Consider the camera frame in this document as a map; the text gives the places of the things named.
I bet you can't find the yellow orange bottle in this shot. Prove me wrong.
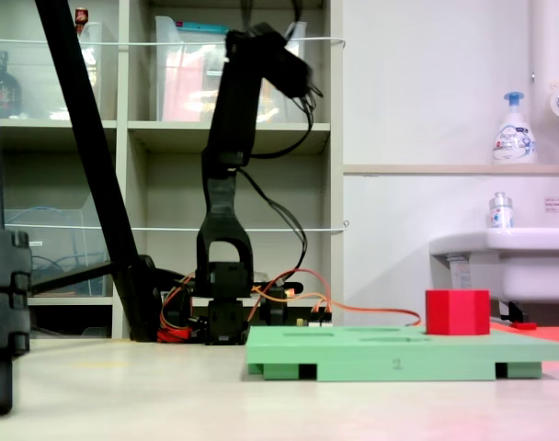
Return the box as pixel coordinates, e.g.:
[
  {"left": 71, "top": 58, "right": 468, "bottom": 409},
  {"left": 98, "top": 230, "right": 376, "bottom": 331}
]
[{"left": 258, "top": 82, "right": 280, "bottom": 123}]

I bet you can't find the large clear plastic bin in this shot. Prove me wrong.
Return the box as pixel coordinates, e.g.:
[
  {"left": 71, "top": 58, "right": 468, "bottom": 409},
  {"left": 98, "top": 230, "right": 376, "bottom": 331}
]
[{"left": 154, "top": 16, "right": 308, "bottom": 124}]

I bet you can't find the brown capped bottle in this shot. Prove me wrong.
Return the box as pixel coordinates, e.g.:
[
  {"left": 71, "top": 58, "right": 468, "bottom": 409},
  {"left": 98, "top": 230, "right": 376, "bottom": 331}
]
[{"left": 74, "top": 6, "right": 91, "bottom": 36}]

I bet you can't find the white soap pump bottle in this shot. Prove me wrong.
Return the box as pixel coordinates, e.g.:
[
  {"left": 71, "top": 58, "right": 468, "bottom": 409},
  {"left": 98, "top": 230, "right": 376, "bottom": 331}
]
[{"left": 492, "top": 91, "right": 538, "bottom": 165}]

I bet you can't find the long black cable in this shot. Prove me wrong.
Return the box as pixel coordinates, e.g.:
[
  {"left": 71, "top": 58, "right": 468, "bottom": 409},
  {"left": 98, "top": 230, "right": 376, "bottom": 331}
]
[{"left": 236, "top": 165, "right": 309, "bottom": 273}]

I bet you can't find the beige shelf unit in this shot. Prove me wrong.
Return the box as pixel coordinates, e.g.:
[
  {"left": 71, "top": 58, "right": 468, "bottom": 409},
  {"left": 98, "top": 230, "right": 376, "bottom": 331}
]
[{"left": 0, "top": 0, "right": 345, "bottom": 341}]

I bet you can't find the black tripod brace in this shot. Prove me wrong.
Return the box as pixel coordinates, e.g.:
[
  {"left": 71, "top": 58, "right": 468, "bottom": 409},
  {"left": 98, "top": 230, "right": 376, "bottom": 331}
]
[{"left": 29, "top": 260, "right": 118, "bottom": 296}]

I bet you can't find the small clear sanitizer bottle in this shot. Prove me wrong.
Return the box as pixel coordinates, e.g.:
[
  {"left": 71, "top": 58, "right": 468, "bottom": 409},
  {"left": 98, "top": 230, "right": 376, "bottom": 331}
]
[{"left": 485, "top": 191, "right": 515, "bottom": 230}]

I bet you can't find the white wall sink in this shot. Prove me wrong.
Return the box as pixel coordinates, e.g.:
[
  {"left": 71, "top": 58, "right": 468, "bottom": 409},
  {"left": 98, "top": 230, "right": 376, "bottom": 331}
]
[{"left": 428, "top": 227, "right": 559, "bottom": 304}]

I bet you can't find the red octagonal pillar block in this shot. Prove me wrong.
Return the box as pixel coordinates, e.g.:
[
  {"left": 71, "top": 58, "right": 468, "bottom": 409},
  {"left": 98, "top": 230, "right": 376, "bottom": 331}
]
[{"left": 425, "top": 288, "right": 492, "bottom": 336}]

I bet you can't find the black servo cable loop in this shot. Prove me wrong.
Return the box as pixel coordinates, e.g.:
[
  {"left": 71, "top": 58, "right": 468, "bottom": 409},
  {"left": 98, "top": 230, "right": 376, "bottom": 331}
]
[{"left": 249, "top": 82, "right": 325, "bottom": 160}]

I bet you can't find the green shape sorting board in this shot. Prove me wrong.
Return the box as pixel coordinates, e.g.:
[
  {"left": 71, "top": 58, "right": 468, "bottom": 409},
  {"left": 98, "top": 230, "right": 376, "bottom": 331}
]
[{"left": 245, "top": 324, "right": 559, "bottom": 382}]

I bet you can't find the small circuit board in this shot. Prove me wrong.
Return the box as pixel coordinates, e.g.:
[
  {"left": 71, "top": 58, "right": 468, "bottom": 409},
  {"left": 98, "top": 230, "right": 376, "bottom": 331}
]
[{"left": 293, "top": 312, "right": 335, "bottom": 329}]

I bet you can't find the thin orange wire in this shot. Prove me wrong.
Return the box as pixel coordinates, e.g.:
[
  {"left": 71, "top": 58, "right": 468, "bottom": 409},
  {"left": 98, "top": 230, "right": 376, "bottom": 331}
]
[{"left": 249, "top": 268, "right": 423, "bottom": 330}]

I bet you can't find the pink package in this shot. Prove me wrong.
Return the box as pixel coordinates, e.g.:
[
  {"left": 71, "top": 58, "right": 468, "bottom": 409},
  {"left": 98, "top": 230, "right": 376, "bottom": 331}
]
[{"left": 162, "top": 48, "right": 205, "bottom": 121}]

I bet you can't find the white wire rail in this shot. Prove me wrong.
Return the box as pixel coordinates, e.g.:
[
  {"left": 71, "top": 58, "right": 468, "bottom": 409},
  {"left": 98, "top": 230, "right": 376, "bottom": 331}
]
[
  {"left": 0, "top": 36, "right": 348, "bottom": 50},
  {"left": 3, "top": 220, "right": 350, "bottom": 233}
]

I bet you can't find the dark glass bottle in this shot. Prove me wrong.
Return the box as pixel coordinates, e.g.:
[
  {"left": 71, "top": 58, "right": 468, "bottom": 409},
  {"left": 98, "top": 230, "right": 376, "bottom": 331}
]
[{"left": 0, "top": 50, "right": 23, "bottom": 119}]

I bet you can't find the clear bin with blue cable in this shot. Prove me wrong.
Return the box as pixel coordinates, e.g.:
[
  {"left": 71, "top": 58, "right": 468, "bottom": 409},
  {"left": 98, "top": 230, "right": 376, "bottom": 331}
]
[{"left": 3, "top": 192, "right": 115, "bottom": 298}]

